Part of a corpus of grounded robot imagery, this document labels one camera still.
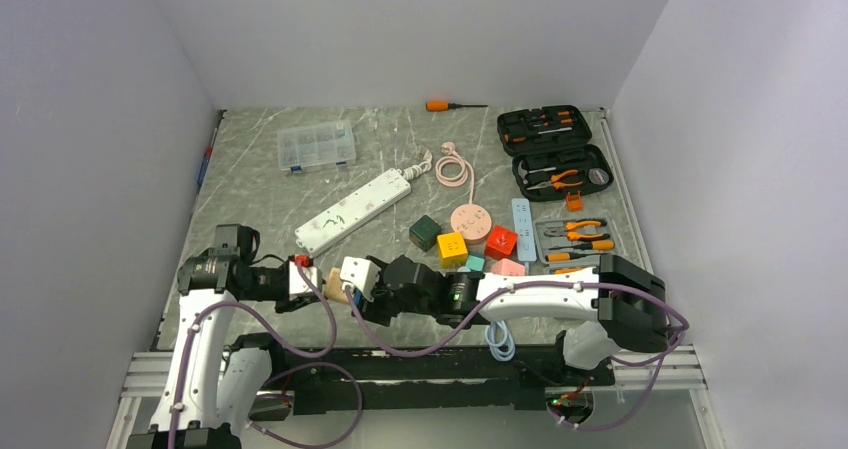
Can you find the dark green cube adapter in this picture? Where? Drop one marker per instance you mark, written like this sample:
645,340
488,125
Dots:
424,233

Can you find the white long power strip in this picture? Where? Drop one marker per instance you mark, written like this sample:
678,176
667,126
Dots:
351,212

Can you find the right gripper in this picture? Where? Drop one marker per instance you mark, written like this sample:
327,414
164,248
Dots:
373,309

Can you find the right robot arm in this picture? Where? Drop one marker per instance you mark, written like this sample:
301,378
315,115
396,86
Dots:
615,305

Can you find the yellow cube adapter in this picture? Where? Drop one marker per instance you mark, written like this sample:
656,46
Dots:
452,249

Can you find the grey tool case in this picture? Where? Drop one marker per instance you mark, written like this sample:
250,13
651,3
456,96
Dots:
570,245

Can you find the pink cube socket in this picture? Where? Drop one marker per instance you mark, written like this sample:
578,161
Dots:
508,267

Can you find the pink round socket base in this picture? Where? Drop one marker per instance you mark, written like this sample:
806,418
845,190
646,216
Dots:
473,222

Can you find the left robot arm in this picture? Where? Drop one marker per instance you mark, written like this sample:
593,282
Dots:
210,388

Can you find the white plug with cord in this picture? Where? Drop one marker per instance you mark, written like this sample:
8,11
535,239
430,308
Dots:
416,170

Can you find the red cube adapter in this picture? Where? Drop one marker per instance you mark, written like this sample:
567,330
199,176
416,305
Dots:
501,243

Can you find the light blue power strip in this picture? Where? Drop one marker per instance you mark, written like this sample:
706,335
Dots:
523,226

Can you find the clear screw organizer box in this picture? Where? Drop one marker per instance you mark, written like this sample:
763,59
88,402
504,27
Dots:
316,147

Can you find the orange handled pliers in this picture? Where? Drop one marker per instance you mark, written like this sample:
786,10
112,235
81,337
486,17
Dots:
566,179

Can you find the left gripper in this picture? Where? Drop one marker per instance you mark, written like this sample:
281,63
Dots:
288,304

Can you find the orange cube adapter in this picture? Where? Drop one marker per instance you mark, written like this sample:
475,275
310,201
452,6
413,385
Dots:
333,287

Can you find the orange handled screwdriver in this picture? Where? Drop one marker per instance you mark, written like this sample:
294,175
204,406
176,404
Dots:
444,105

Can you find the black tool case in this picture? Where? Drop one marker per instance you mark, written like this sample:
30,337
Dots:
548,140

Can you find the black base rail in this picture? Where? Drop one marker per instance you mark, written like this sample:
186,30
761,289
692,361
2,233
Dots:
453,377

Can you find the teal cube adapter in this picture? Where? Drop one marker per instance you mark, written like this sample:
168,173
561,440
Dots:
475,262

